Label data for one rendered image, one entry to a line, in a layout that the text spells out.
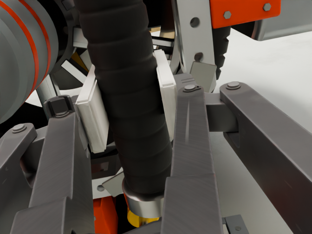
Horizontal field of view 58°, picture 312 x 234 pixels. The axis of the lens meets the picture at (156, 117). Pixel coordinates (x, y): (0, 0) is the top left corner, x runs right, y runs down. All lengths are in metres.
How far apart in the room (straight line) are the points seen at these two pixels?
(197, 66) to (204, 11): 0.07
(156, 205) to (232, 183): 1.16
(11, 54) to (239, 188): 1.16
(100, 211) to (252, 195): 0.89
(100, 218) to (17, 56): 0.31
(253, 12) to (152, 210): 0.28
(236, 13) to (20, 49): 0.25
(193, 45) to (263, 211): 0.94
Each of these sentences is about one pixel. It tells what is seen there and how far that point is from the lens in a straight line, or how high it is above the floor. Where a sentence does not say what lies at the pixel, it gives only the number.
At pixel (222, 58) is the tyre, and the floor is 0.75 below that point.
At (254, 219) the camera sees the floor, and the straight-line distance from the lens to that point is 1.20.
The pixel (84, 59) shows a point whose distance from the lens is 0.65.
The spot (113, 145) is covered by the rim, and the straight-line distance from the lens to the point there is 0.53.
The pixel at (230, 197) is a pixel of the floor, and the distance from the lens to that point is 1.28.
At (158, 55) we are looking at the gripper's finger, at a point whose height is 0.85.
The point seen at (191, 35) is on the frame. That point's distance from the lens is 0.38.
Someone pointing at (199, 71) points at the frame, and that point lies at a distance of 0.39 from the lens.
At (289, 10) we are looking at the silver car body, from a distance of 0.59.
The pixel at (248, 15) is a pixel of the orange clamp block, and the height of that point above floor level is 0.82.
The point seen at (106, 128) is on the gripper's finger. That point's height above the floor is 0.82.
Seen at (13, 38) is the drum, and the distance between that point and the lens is 0.29.
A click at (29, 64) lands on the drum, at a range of 0.31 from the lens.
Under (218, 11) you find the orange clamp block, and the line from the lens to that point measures 0.38.
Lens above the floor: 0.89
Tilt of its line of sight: 27 degrees down
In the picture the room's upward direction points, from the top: 11 degrees counter-clockwise
